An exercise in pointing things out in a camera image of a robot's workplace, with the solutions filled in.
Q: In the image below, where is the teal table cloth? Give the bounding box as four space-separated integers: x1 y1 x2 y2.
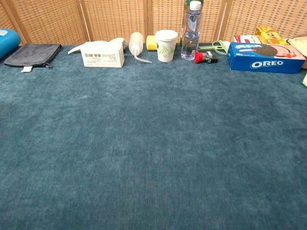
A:
0 43 307 230

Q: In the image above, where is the paper cup with leaf print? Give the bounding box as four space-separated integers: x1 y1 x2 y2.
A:
155 29 178 63

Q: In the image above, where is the yellow sponge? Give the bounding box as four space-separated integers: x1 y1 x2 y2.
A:
146 35 177 51

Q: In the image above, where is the red emergency stop button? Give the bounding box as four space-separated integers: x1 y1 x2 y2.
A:
194 50 219 64

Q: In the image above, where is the translucent squeeze wash bottle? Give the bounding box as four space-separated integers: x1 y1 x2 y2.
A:
129 32 153 64

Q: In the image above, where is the white labelled cardboard box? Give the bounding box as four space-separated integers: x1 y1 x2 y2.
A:
80 42 125 69

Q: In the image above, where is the clear water bottle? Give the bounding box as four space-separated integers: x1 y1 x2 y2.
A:
181 0 204 61

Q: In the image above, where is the rattan folding screen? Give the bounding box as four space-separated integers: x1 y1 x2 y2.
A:
0 0 307 47

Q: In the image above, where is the green tea bottle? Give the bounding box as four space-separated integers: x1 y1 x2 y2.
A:
183 0 204 10

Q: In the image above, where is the red and white box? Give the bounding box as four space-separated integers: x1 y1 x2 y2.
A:
233 34 262 44

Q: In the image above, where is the blue Oreo biscuit box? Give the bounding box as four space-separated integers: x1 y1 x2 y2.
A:
227 42 307 74

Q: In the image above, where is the grey zip pouch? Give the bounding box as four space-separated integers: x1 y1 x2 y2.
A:
3 43 62 73

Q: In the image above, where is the yellow snack package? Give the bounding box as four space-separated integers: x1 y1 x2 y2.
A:
254 25 288 46

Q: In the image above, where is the blue detergent bottle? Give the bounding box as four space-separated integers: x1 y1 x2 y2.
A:
0 28 22 60

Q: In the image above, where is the beige lidded food container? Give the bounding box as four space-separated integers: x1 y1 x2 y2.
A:
287 34 307 69

